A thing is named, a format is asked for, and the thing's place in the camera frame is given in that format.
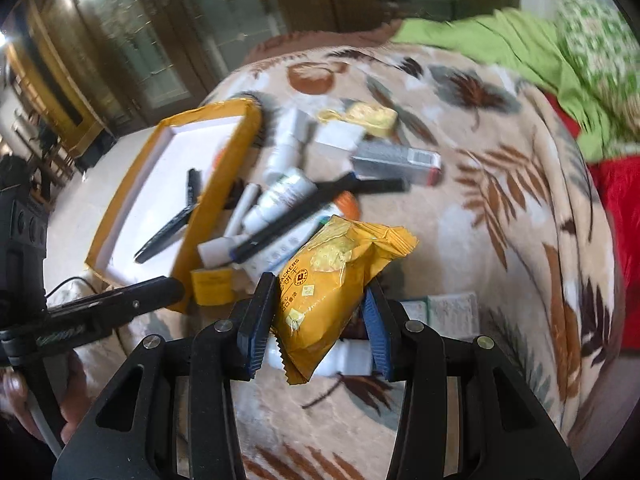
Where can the white square plastic case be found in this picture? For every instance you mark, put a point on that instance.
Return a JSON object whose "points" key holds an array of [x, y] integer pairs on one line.
{"points": [[338, 138]]}

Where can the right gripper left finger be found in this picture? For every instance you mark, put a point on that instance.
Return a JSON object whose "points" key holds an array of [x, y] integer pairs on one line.
{"points": [[254, 326]]}

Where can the person left hand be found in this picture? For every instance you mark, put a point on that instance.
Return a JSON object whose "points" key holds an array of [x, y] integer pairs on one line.
{"points": [[73, 407]]}

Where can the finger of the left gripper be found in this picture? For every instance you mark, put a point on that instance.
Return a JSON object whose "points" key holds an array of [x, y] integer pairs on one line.
{"points": [[117, 307]]}

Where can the silver red small box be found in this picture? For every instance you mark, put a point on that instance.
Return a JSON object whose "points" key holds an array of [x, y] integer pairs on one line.
{"points": [[393, 161]]}

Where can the yellow snack packet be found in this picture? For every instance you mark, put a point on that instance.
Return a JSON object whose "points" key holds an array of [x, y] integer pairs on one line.
{"points": [[323, 284]]}

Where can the wooden glass wardrobe doors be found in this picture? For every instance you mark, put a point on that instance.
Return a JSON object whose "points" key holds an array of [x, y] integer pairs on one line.
{"points": [[94, 70]]}

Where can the white nasal spray bottle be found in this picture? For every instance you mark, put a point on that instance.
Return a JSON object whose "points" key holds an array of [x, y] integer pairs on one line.
{"points": [[290, 189]]}

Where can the yellow taped white tray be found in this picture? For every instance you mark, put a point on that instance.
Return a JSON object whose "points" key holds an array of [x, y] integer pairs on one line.
{"points": [[214, 139]]}

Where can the large white medicine bottle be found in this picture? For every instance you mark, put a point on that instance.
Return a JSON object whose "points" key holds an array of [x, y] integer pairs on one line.
{"points": [[347, 357]]}

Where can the green patterned pillow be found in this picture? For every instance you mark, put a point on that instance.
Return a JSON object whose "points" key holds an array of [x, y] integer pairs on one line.
{"points": [[604, 52]]}

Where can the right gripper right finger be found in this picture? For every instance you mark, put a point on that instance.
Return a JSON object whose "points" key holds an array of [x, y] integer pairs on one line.
{"points": [[383, 331]]}

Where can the leaf pattern beige blanket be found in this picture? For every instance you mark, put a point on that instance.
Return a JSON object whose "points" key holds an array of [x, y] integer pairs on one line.
{"points": [[514, 218]]}

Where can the white slim tube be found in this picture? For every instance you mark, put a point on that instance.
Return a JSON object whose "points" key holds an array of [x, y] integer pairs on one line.
{"points": [[246, 201]]}

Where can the green bed sheet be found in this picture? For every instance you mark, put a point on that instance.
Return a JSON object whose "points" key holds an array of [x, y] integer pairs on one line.
{"points": [[530, 47]]}

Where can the black twin marker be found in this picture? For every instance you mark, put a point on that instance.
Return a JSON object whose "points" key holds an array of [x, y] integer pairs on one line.
{"points": [[327, 192]]}

